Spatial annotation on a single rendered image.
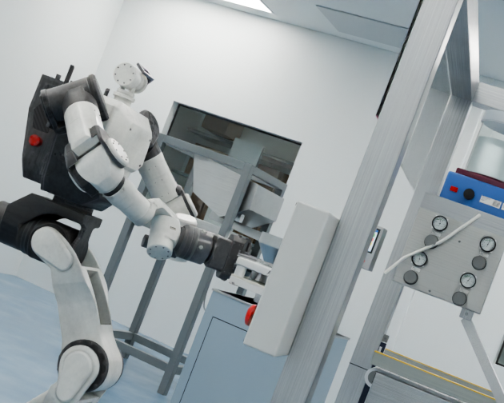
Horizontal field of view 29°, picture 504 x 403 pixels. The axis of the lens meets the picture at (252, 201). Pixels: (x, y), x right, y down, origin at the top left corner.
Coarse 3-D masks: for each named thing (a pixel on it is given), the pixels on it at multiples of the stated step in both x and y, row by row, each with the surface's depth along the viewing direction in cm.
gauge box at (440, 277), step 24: (432, 216) 237; (408, 240) 237; (456, 240) 235; (480, 240) 233; (408, 264) 236; (432, 264) 235; (456, 264) 234; (432, 288) 234; (456, 288) 233; (480, 288) 232; (480, 312) 231
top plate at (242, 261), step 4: (240, 260) 252; (244, 260) 251; (248, 260) 253; (240, 264) 252; (244, 264) 251; (248, 264) 251; (252, 264) 251; (256, 264) 251; (248, 268) 251; (252, 268) 251; (256, 268) 250; (260, 268) 250; (264, 268) 250; (268, 268) 251; (260, 272) 250; (264, 272) 250; (268, 276) 250
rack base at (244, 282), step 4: (232, 276) 252; (236, 276) 251; (244, 276) 263; (232, 280) 251; (236, 280) 251; (240, 280) 251; (244, 280) 251; (248, 280) 251; (236, 284) 251; (240, 284) 251; (244, 284) 251; (248, 284) 250; (252, 284) 250; (256, 284) 250; (260, 284) 252; (244, 288) 250; (248, 288) 250; (252, 288) 250; (256, 288) 250; (260, 288) 250; (256, 292) 250; (260, 292) 249
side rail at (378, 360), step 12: (372, 360) 239; (384, 360) 238; (396, 372) 237; (408, 372) 236; (420, 372) 236; (432, 384) 235; (444, 384) 234; (456, 396) 233; (468, 396) 232; (480, 396) 232
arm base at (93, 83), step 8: (88, 80) 253; (96, 80) 255; (96, 88) 252; (40, 96) 253; (96, 96) 252; (48, 104) 251; (104, 104) 255; (48, 112) 251; (104, 112) 256; (48, 120) 254; (104, 120) 257; (56, 128) 255; (64, 128) 256
